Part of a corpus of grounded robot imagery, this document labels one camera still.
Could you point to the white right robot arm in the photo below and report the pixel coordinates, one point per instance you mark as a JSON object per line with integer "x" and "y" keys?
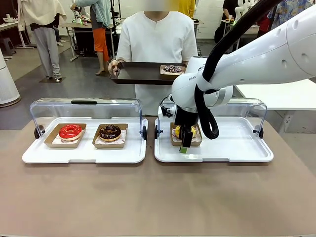
{"x": 259, "y": 59}

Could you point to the white background desk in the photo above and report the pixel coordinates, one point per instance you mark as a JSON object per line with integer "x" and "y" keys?
{"x": 12, "y": 27}

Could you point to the cardboard box of nut donut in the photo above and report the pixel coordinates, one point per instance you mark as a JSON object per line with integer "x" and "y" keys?
{"x": 108, "y": 145}

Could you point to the white cylindrical air purifier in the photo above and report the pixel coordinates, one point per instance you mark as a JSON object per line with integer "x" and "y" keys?
{"x": 7, "y": 81}

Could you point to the printed paper liner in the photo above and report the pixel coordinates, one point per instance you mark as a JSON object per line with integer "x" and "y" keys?
{"x": 175, "y": 140}
{"x": 56, "y": 140}
{"x": 123, "y": 138}

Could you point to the yellow sprinkle donut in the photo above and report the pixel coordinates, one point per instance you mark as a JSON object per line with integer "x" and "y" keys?
{"x": 177, "y": 132}

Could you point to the person in yellow shirt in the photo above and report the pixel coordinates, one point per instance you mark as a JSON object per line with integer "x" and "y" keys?
{"x": 186, "y": 7}

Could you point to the cardboard box of sprinkle donut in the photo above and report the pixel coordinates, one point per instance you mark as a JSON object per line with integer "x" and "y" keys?
{"x": 164, "y": 72}

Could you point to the clear cover over sprinkled donuts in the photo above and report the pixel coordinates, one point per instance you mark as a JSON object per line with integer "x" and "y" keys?
{"x": 247, "y": 108}

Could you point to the person in white shirt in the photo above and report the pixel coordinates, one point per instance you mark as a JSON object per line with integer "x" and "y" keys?
{"x": 155, "y": 39}

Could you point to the person in floral shirt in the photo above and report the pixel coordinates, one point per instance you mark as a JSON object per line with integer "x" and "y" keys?
{"x": 284, "y": 12}

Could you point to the person in black clothes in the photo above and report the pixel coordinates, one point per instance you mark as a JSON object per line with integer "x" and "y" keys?
{"x": 228, "y": 8}

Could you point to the dark brown serving tray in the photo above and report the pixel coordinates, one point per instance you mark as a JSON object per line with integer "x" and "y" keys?
{"x": 138, "y": 72}

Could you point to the background work table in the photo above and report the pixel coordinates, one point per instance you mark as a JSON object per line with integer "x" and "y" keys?
{"x": 81, "y": 37}

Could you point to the person's right hand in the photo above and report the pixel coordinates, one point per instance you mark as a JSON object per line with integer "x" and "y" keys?
{"x": 114, "y": 67}

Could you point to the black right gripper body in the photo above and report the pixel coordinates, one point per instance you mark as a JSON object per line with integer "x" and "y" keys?
{"x": 186, "y": 117}

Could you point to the cardboard box of red donut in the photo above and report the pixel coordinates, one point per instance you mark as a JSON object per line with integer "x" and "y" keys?
{"x": 53, "y": 144}

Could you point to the white side table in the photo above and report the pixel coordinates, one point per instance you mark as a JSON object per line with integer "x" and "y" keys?
{"x": 284, "y": 93}

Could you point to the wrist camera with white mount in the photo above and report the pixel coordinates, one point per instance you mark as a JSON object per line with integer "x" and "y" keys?
{"x": 168, "y": 111}

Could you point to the cardboard box of yellow donut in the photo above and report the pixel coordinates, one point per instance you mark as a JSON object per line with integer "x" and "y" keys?
{"x": 197, "y": 142}

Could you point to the chocolate donut with coloured sprinkles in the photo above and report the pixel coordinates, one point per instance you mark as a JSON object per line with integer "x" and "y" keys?
{"x": 172, "y": 68}

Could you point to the grey plastic stool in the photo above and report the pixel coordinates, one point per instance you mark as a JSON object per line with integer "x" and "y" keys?
{"x": 7, "y": 45}

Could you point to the white tray for glazed donuts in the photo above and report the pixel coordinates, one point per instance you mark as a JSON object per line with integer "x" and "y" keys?
{"x": 86, "y": 154}

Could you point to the person in orange trousers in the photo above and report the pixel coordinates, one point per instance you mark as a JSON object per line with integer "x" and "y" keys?
{"x": 101, "y": 32}

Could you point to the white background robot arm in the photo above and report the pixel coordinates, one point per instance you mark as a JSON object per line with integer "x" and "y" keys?
{"x": 240, "y": 10}

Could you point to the person in beige top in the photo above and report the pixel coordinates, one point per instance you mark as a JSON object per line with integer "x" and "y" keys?
{"x": 47, "y": 37}

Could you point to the small robot with green light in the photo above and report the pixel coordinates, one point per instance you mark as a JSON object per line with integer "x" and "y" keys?
{"x": 77, "y": 14}

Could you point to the red glazed donut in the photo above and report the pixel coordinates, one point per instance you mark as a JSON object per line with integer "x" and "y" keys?
{"x": 64, "y": 134}

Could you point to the chocolate donut with nuts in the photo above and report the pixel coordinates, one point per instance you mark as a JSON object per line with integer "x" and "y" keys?
{"x": 105, "y": 135}

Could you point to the clear cover over glazed donuts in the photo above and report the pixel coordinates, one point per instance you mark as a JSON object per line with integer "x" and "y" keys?
{"x": 111, "y": 108}

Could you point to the white tray for sprinkled donuts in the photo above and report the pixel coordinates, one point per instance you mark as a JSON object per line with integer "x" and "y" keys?
{"x": 234, "y": 145}

